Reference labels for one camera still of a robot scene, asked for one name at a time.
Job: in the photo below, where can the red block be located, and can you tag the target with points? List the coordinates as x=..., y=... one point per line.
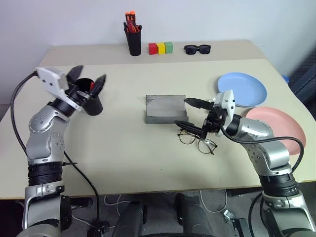
x=152, y=49

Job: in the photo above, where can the small blue object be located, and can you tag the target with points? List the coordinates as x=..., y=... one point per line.
x=286, y=78

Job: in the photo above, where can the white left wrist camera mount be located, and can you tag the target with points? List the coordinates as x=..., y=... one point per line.
x=50, y=75

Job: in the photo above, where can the orange-capped black marker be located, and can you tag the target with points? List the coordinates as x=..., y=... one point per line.
x=133, y=15
x=127, y=16

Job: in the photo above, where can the grey floor plug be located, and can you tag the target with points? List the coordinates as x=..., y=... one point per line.
x=228, y=214

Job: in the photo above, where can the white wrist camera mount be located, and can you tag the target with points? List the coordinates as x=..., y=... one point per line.
x=228, y=101
x=50, y=75

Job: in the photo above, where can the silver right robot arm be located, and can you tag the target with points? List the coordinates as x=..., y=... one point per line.
x=256, y=128

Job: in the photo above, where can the grey open glasses case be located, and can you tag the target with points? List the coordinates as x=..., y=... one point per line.
x=163, y=106

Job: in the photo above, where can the pink plate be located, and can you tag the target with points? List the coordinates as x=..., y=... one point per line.
x=279, y=126

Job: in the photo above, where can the dark rounded shape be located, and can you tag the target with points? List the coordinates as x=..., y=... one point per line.
x=191, y=214
x=130, y=219

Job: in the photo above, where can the thin-rimmed round eyeglasses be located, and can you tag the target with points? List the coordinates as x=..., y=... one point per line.
x=204, y=150

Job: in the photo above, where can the green block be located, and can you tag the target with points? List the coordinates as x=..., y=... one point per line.
x=169, y=47

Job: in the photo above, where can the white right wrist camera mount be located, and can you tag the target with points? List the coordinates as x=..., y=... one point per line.
x=228, y=101

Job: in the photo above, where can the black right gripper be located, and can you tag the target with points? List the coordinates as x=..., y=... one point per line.
x=214, y=121

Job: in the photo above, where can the tall black pen holder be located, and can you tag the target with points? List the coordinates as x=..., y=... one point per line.
x=134, y=44

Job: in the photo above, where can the black plastic cup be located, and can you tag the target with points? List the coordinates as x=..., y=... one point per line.
x=95, y=107

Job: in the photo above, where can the black floor box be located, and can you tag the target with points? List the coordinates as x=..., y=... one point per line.
x=239, y=224

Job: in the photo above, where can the black sunglasses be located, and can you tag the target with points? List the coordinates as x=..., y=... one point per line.
x=190, y=50

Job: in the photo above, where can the yellow block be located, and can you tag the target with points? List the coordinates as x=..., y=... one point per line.
x=161, y=48

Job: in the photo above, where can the red marker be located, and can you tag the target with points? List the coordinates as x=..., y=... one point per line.
x=91, y=86

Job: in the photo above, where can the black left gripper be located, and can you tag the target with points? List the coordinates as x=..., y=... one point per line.
x=82, y=95

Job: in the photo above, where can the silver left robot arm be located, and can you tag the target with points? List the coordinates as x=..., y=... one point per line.
x=42, y=121

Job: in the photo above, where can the blue plate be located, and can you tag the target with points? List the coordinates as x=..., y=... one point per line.
x=244, y=85

